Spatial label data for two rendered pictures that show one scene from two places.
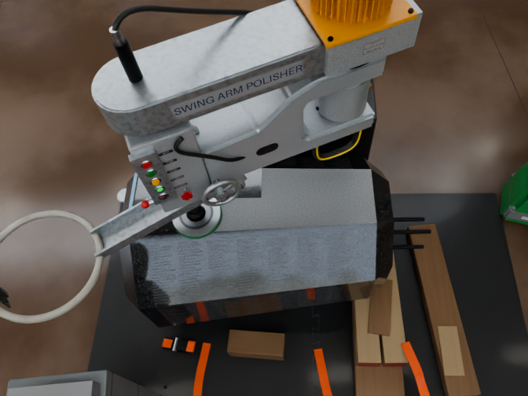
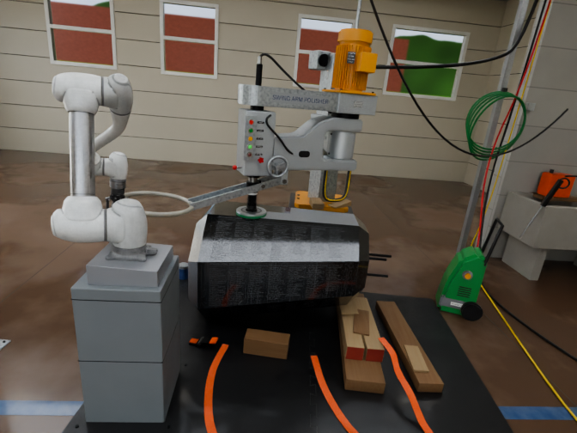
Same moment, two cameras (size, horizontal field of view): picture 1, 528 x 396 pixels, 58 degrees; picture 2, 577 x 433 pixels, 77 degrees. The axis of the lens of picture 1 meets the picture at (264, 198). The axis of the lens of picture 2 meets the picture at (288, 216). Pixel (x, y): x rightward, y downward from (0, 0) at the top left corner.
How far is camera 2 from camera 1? 1.88 m
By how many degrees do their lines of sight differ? 43
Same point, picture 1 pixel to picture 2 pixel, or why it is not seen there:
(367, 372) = (353, 362)
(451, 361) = (417, 362)
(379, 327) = (361, 330)
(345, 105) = (343, 144)
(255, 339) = (267, 334)
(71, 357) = not seen: hidden behind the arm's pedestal
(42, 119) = not seen: hidden behind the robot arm
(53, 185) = not seen: hidden behind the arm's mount
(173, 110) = (272, 94)
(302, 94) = (325, 122)
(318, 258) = (323, 242)
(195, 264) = (244, 236)
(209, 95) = (288, 94)
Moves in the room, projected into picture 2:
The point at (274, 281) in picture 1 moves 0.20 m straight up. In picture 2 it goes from (294, 253) to (296, 226)
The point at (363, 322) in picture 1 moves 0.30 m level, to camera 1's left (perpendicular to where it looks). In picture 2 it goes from (349, 328) to (307, 328)
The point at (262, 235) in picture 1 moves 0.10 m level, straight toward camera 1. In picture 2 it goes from (290, 223) to (293, 228)
